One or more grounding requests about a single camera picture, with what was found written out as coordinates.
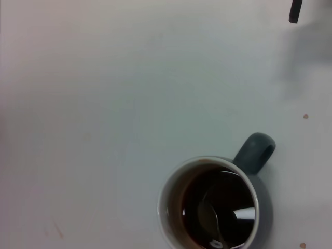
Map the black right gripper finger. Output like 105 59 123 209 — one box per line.
288 0 303 24

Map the dark grey ceramic mug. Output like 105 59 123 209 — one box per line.
157 132 276 249

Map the pink handled metal spoon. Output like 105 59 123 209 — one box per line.
196 190 226 249

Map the dark coffee liquid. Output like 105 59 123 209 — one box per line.
181 168 256 247

